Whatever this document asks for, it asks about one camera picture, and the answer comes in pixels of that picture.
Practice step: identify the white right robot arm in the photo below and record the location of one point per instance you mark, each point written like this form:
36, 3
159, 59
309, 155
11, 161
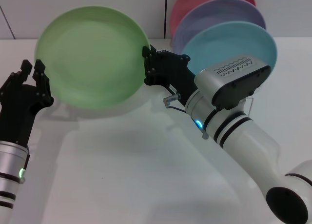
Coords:
243, 146

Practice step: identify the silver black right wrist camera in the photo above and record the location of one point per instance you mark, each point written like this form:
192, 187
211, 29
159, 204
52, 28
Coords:
231, 82

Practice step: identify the light blue plate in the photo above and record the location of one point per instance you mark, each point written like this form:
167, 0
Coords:
224, 46

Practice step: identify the green plate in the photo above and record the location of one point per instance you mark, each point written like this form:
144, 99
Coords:
92, 58

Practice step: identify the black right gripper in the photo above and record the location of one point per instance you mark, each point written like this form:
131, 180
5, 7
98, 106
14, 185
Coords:
175, 75

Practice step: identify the purple plate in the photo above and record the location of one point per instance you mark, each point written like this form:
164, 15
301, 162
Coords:
219, 14

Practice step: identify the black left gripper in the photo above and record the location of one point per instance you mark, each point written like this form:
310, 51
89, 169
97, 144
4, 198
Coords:
17, 111

